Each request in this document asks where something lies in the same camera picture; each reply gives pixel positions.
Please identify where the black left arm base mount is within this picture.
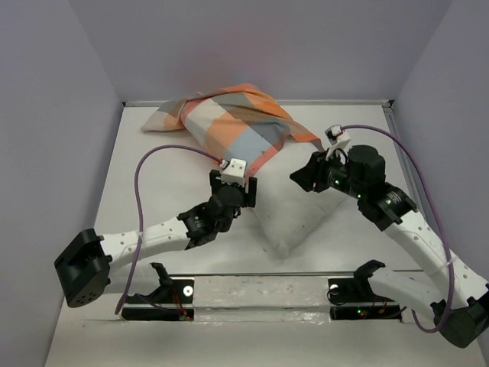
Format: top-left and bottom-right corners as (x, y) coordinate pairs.
(121, 262), (195, 322)

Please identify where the white pillow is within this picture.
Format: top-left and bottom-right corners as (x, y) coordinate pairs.
(254, 142), (348, 258)

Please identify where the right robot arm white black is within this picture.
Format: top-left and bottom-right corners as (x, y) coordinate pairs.
(290, 145), (488, 348)

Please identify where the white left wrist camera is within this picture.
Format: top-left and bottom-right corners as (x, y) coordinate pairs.
(220, 158), (247, 187)

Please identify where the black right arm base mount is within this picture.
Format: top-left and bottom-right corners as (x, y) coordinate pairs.
(326, 260), (406, 321)

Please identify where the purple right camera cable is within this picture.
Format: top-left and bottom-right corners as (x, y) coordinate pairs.
(342, 124), (455, 333)

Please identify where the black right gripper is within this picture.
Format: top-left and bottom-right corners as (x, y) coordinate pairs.
(290, 146), (366, 199)

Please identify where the purple camera cable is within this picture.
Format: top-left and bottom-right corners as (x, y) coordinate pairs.
(342, 124), (455, 333)
(114, 145), (225, 315)

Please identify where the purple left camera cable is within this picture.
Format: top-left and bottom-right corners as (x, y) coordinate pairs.
(114, 145), (225, 315)

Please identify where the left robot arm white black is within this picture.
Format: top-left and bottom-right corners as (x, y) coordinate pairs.
(54, 170), (258, 308)

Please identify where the multicolour patchwork pillowcase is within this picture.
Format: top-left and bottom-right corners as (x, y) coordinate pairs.
(141, 83), (323, 176)

